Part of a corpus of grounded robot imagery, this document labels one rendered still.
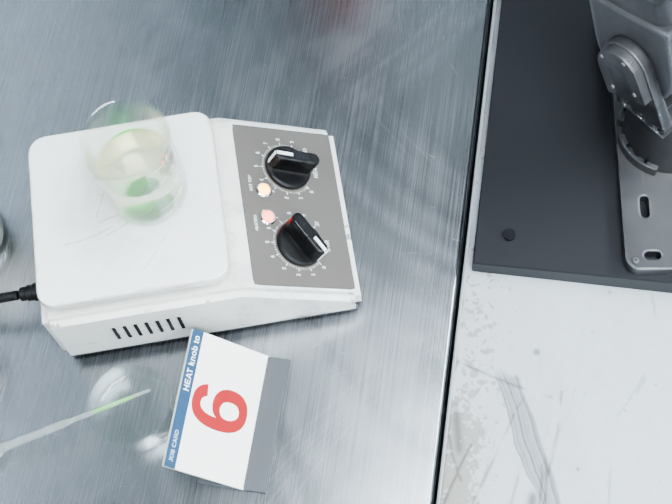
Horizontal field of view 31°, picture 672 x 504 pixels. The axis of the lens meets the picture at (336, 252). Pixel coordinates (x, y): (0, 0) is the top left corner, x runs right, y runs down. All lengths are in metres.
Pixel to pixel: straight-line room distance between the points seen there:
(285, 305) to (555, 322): 0.18
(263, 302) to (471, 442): 0.16
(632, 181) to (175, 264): 0.31
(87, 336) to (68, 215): 0.08
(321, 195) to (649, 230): 0.22
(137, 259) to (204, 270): 0.04
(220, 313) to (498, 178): 0.21
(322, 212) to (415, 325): 0.10
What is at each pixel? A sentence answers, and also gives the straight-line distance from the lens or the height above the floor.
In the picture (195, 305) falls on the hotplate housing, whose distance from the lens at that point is 0.77.
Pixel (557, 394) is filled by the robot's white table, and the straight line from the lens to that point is 0.81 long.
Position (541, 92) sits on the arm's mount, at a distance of 0.89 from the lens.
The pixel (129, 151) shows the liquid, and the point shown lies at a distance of 0.76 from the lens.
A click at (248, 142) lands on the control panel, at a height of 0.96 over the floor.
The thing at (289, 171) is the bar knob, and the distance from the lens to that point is 0.82.
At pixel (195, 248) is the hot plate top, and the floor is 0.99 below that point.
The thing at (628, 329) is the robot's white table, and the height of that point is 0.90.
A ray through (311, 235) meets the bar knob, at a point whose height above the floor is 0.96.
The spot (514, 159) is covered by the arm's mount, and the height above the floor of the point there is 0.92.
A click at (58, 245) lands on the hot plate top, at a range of 0.78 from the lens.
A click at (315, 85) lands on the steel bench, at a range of 0.91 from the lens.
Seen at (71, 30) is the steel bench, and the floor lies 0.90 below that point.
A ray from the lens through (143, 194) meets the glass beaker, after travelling 0.73.
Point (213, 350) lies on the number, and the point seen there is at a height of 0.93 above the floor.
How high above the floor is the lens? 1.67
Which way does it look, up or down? 66 degrees down
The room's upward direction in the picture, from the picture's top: 9 degrees counter-clockwise
